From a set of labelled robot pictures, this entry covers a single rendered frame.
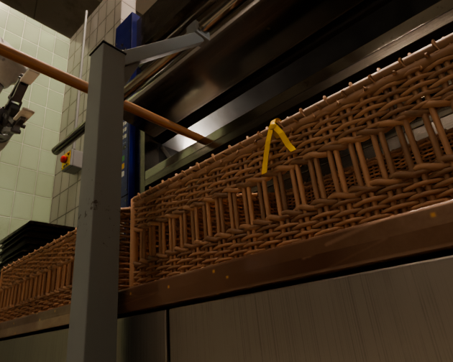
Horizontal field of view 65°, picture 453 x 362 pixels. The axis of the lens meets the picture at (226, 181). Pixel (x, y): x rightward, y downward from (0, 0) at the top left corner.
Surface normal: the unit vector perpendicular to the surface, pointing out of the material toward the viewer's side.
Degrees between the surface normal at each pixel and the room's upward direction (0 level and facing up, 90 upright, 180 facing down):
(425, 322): 90
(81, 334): 90
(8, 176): 90
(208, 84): 171
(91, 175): 90
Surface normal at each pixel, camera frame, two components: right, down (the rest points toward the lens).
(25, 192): 0.74, -0.33
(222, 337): -0.67, -0.24
